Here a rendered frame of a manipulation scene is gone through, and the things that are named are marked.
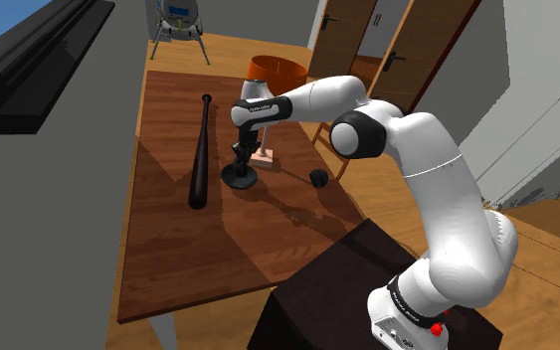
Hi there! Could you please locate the black round dish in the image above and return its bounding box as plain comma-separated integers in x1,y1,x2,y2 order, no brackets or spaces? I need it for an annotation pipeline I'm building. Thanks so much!
220,162,260,191

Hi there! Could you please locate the black baseball bat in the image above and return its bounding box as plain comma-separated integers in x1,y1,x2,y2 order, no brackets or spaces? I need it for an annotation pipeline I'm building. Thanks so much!
187,93,214,211

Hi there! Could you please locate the black ball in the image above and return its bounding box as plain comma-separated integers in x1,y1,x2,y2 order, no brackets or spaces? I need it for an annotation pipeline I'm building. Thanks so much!
308,167,330,190

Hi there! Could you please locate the orange shade table lamp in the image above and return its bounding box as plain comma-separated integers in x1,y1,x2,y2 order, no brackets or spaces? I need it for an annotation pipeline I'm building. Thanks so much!
247,54,309,170

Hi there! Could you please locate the wooden chair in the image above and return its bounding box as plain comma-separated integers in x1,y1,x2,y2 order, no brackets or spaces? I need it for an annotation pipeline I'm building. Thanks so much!
311,120,352,182

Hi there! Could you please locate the brown wooden table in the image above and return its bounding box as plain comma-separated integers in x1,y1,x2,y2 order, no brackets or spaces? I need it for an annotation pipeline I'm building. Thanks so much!
115,70,374,350

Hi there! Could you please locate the grey seat with metal legs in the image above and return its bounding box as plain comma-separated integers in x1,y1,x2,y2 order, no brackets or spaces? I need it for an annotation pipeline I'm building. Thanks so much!
149,0,212,67

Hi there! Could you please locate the dark robot stand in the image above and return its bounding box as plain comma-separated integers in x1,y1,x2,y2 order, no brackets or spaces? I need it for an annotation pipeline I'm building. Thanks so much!
247,218,504,350

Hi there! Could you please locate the black framed window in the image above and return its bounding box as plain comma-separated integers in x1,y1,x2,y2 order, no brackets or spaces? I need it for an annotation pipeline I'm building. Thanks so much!
0,0,116,136

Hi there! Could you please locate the brown door with black handle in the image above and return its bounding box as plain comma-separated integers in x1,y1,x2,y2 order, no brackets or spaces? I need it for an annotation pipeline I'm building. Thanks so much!
307,0,379,82
366,0,482,115

